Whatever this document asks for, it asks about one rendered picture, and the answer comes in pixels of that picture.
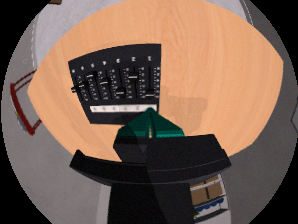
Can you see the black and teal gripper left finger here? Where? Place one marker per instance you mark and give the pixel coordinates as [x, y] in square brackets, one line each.
[137, 127]

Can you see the black control desk with knobs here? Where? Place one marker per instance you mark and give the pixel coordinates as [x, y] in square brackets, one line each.
[109, 74]

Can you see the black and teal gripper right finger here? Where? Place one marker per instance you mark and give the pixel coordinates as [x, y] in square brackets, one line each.
[162, 127]

